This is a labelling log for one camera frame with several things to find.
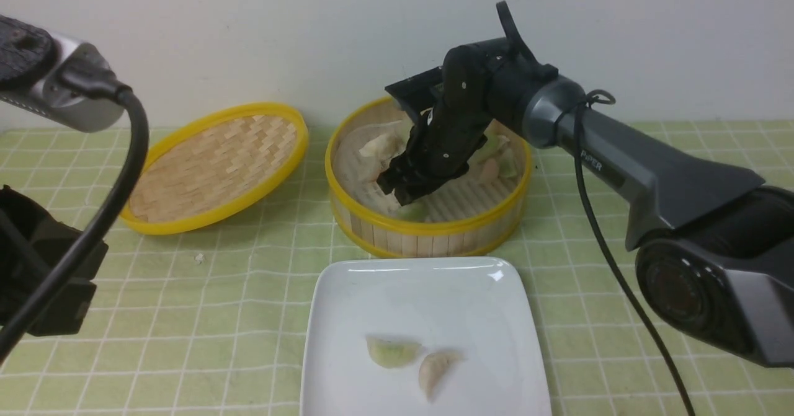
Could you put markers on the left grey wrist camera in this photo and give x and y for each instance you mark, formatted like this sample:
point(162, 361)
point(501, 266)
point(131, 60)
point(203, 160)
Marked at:
point(58, 77)

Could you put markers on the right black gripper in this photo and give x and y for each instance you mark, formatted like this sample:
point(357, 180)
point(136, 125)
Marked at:
point(452, 105)

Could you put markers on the pale steamed dumpling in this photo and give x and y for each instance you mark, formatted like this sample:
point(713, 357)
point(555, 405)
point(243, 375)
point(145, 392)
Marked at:
point(434, 368)

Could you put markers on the pale dumpling in steamer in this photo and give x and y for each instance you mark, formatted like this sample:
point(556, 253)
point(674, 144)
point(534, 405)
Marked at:
point(383, 147)

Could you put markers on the white square plate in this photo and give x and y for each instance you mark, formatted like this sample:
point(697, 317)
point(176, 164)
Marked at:
point(476, 305)

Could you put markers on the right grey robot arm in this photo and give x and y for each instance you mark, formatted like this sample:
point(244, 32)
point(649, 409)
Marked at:
point(714, 242)

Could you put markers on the green checkered tablecloth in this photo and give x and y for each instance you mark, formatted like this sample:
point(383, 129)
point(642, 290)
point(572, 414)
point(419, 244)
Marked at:
point(165, 336)

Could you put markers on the green steamed dumpling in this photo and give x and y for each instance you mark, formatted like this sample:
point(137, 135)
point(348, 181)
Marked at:
point(392, 353)

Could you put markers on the pinkish dumpling in steamer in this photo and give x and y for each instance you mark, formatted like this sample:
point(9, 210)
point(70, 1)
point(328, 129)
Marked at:
point(489, 171)

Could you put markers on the green dumpling in steamer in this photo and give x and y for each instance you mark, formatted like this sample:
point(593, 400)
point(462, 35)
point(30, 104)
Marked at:
point(496, 146)

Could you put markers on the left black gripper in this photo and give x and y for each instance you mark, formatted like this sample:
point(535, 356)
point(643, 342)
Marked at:
point(32, 244)

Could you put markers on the yellow bamboo steamer basket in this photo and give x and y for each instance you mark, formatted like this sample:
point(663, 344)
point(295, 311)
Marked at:
point(462, 218)

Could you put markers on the yellow bamboo steamer lid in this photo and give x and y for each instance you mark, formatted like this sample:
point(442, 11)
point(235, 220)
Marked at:
point(216, 167)

